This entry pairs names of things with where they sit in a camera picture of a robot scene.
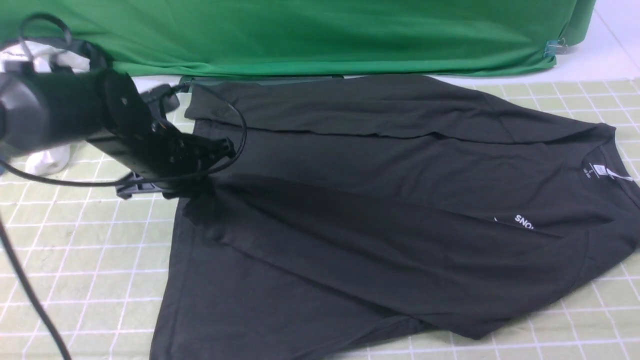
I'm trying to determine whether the green checkered table mat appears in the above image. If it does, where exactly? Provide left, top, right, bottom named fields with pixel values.
left=1, top=78, right=640, bottom=360

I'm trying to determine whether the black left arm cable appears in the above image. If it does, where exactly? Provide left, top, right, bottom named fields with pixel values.
left=0, top=13, right=248, bottom=360

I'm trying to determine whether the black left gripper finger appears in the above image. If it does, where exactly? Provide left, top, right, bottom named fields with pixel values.
left=162, top=177, right=216, bottom=200
left=115, top=171, right=163, bottom=199

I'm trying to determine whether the gray left robot arm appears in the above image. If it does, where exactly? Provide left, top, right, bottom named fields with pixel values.
left=0, top=70, right=248, bottom=199

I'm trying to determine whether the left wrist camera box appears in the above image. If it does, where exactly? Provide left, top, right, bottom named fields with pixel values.
left=139, top=83, right=183, bottom=114

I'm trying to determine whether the green backdrop cloth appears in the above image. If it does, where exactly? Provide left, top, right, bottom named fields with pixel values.
left=1, top=0, right=595, bottom=77

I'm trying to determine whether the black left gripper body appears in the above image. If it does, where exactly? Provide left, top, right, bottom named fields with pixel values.
left=87, top=70, right=236, bottom=190

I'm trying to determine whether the crumpled white shirt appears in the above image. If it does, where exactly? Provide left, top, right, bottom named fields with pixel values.
left=0, top=40, right=90, bottom=176

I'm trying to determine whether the teal binder clip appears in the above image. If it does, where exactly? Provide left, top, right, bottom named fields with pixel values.
left=542, top=38, right=569, bottom=58

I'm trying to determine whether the dark gray long-sleeve shirt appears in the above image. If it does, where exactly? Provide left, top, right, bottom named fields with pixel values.
left=150, top=75, right=639, bottom=360

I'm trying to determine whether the dark garment behind white shirt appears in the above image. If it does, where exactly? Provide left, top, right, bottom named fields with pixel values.
left=66, top=39, right=114, bottom=71

